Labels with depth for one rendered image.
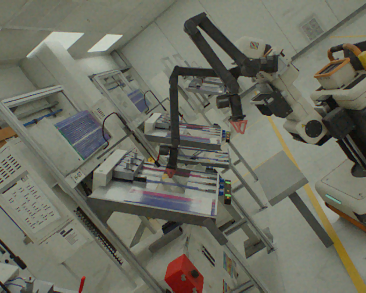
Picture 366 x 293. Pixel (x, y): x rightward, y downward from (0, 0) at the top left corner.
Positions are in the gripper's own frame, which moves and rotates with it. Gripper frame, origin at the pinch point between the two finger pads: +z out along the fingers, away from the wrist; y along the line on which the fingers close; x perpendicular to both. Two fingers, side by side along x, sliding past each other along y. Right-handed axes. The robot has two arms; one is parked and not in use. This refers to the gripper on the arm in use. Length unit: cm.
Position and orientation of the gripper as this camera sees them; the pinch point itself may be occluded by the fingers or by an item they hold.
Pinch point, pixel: (170, 176)
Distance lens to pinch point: 247.6
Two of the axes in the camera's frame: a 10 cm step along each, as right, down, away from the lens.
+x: 9.8, 1.7, -0.7
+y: -1.1, 2.8, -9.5
